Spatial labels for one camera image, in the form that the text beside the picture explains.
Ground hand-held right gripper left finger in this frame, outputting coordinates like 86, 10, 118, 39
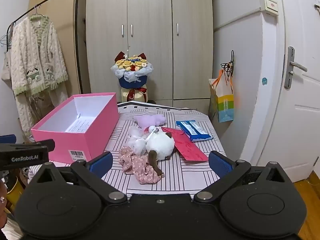
27, 152, 128, 205

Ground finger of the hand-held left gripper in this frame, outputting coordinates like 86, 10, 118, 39
0, 134, 17, 145

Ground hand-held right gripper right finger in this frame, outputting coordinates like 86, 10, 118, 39
194, 151, 294, 204

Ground pink floral scrunchie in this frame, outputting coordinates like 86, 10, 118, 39
118, 145, 162, 184

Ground red envelope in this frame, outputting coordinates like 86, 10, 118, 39
161, 127, 209, 162

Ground pink cardboard box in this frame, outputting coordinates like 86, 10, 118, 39
30, 92, 119, 164

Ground white tulle scrunchie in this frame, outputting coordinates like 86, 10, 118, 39
126, 126, 148, 157

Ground white cat plush keychain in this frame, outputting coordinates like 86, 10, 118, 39
143, 126, 176, 178

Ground purple plush toy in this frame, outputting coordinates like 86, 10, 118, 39
133, 114, 167, 128

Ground person's left hand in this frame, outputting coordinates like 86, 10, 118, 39
0, 180, 8, 228

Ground striped tablecloth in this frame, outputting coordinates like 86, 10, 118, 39
27, 100, 227, 202

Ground blue wipes packet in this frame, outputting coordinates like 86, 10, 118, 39
176, 120, 213, 142

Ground yellow container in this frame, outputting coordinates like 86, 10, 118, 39
6, 176, 25, 214

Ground white paper sheet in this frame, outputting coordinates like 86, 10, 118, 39
64, 114, 97, 133

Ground colourful paper gift bag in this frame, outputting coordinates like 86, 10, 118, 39
209, 69, 235, 123

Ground white tote bag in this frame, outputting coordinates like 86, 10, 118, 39
1, 50, 13, 89

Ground white door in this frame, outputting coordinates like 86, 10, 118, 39
260, 0, 320, 183

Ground cream fluffy cardigan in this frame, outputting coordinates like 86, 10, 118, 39
10, 15, 69, 97

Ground flower bouquet with blue wrap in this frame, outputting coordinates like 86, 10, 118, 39
111, 50, 154, 103

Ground black metal clothes rack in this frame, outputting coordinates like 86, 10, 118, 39
7, 0, 84, 95

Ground tall cardboard box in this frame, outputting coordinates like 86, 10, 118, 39
27, 0, 88, 98

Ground beige wardrobe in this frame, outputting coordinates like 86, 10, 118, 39
86, 0, 214, 107

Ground metal wire hanger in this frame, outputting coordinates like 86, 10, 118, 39
0, 22, 13, 53
29, 4, 48, 20

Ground silver door handle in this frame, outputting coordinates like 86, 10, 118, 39
284, 46, 308, 89

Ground beige light switch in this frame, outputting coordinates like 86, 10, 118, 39
259, 0, 279, 16

